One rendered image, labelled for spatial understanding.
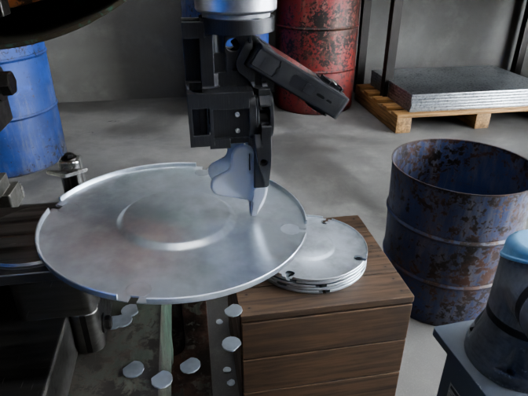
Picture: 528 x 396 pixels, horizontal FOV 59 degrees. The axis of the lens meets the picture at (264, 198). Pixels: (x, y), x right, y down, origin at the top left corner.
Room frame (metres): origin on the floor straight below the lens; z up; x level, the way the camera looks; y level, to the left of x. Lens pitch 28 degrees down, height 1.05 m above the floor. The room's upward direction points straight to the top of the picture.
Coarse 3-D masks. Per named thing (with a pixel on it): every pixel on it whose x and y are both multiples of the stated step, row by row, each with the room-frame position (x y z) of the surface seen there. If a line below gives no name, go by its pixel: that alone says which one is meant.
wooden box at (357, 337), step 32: (352, 224) 1.16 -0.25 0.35; (384, 256) 1.00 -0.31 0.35; (256, 288) 0.87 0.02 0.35; (352, 288) 0.87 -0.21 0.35; (384, 288) 0.87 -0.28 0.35; (256, 320) 0.78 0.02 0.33; (288, 320) 0.79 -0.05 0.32; (320, 320) 0.80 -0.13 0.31; (352, 320) 0.82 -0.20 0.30; (384, 320) 0.83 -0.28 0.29; (256, 352) 0.78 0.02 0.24; (288, 352) 0.79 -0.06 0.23; (320, 352) 0.81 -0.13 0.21; (352, 352) 0.82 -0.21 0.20; (384, 352) 0.83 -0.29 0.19; (256, 384) 0.78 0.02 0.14; (288, 384) 0.79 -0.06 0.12; (320, 384) 0.81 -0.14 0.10; (352, 384) 0.82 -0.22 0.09; (384, 384) 0.84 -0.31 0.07
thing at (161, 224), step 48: (96, 192) 0.51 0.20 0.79; (144, 192) 0.51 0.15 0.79; (192, 192) 0.51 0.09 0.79; (288, 192) 0.52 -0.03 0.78; (48, 240) 0.40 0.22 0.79; (96, 240) 0.40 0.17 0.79; (144, 240) 0.40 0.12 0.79; (192, 240) 0.40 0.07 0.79; (240, 240) 0.41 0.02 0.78; (288, 240) 0.42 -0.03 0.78; (96, 288) 0.33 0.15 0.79; (192, 288) 0.33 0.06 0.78; (240, 288) 0.33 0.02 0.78
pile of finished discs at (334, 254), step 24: (312, 216) 1.14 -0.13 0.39; (312, 240) 1.01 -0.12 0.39; (336, 240) 1.02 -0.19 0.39; (360, 240) 1.02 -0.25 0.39; (288, 264) 0.91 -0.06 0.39; (312, 264) 0.91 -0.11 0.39; (336, 264) 0.91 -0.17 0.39; (360, 264) 0.91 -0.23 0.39; (288, 288) 0.86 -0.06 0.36; (312, 288) 0.85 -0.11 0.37; (336, 288) 0.86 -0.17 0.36
